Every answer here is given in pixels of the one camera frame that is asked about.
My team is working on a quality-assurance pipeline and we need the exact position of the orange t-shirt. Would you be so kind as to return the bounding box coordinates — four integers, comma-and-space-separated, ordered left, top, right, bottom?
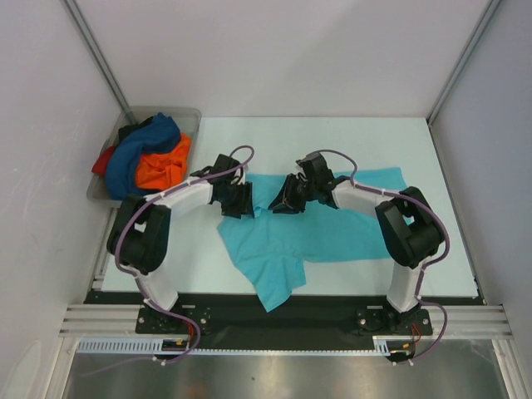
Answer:
135, 133, 192, 191

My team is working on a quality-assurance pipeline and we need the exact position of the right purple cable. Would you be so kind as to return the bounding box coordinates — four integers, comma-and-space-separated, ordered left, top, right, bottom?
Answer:
315, 148, 452, 367

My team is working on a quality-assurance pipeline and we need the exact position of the dark blue t-shirt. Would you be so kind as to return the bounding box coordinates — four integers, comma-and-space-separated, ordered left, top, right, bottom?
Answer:
104, 112, 181, 200

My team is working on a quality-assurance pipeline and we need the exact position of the light blue t-shirt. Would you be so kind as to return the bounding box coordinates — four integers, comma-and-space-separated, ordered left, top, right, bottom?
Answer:
217, 174, 389, 312

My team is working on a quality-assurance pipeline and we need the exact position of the right aluminium corner post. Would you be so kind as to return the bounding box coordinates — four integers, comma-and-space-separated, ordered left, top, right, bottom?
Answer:
426, 0, 505, 129

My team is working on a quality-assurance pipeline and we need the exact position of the purple cable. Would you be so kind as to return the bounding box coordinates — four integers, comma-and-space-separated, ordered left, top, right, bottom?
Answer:
78, 145, 255, 377
315, 148, 452, 367

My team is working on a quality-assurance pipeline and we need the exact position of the red t-shirt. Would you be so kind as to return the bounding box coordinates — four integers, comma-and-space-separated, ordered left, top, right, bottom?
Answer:
91, 146, 116, 176

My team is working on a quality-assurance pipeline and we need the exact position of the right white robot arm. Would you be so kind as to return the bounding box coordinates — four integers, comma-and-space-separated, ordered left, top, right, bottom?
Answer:
268, 151, 449, 333

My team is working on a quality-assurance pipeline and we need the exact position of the left aluminium corner post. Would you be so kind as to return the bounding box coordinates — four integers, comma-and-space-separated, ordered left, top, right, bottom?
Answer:
60, 0, 136, 123

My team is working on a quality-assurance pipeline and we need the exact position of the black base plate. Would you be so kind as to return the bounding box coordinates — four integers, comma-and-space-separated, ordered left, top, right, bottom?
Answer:
84, 291, 482, 353

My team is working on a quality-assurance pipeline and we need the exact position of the grey plastic tray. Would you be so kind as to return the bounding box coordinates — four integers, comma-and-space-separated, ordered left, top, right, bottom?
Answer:
86, 106, 202, 209

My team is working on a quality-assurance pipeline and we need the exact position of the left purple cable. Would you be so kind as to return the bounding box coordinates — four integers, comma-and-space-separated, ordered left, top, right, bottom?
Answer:
78, 145, 255, 377

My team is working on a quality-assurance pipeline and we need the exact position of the white cable duct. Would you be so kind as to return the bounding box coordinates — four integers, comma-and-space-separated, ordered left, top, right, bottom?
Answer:
76, 337, 412, 357

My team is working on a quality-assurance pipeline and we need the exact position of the aluminium corner post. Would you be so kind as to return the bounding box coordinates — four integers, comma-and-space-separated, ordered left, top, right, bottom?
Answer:
426, 0, 505, 129
60, 0, 136, 123

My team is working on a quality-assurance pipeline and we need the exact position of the black t-shirt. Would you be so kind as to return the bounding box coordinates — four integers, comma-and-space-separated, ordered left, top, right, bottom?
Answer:
118, 116, 153, 143

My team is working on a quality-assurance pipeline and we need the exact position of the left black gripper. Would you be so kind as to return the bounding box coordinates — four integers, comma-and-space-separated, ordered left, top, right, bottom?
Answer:
218, 180, 254, 219

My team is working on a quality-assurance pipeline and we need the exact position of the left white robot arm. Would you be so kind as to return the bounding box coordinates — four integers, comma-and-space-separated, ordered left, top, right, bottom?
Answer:
106, 154, 254, 333

